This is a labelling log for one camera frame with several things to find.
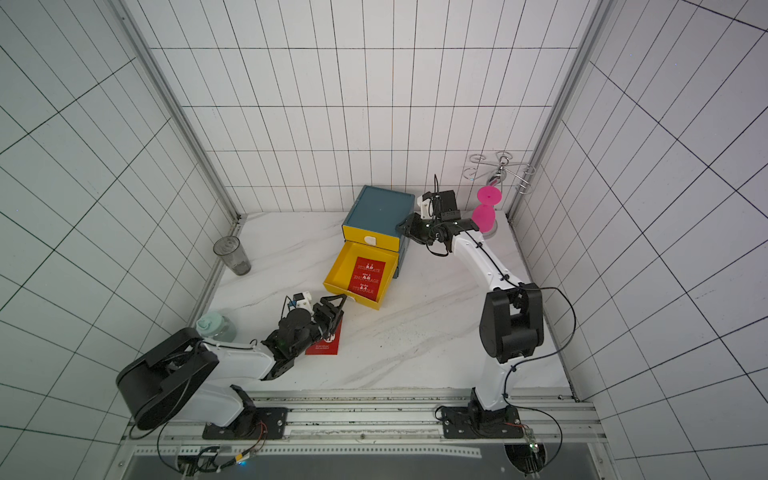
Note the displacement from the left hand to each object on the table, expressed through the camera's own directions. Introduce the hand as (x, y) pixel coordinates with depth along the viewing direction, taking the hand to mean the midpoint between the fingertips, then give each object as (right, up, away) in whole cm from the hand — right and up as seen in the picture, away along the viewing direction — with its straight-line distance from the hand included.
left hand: (346, 305), depth 86 cm
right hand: (+18, +25, +3) cm, 31 cm away
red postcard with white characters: (-6, -12, -1) cm, 14 cm away
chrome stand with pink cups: (+47, +42, +9) cm, 64 cm away
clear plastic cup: (-40, +16, +11) cm, 45 cm away
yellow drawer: (-3, +7, +7) cm, 11 cm away
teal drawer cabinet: (+10, +29, +6) cm, 31 cm away
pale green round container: (-35, -5, -5) cm, 36 cm away
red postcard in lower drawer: (+6, +7, +7) cm, 12 cm away
